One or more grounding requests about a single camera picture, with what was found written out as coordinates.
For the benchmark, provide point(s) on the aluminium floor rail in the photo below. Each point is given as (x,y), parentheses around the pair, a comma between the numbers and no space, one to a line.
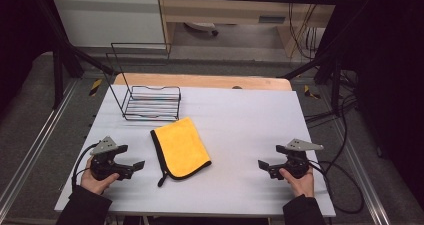
(40,138)
(363,171)

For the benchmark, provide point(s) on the yellow towel with black trim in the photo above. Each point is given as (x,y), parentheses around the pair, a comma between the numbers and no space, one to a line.
(181,148)

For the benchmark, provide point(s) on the light wooden desk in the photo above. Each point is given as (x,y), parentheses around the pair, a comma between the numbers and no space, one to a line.
(226,13)

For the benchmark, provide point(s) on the white table cover sheet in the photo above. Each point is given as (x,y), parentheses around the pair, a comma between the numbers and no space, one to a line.
(240,125)

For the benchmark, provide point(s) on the wooden table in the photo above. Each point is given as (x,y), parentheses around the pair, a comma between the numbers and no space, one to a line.
(200,81)

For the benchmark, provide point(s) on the person's left hand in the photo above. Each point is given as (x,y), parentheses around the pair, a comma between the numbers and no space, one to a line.
(95,183)

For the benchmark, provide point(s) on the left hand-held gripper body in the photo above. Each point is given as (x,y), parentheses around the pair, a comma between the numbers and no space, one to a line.
(106,163)

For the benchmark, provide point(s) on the person's right hand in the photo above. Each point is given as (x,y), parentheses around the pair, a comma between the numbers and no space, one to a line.
(301,185)

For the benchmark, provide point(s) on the yellow black tape marker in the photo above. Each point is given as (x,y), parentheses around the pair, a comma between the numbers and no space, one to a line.
(310,92)
(95,86)

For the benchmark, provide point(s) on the white cabinet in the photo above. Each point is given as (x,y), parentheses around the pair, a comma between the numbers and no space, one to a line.
(106,20)

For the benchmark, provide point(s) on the black metal frame stand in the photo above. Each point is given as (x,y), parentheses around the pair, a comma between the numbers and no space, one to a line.
(66,55)
(328,61)

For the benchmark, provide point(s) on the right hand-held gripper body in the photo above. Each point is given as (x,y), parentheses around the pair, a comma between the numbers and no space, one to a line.
(296,161)

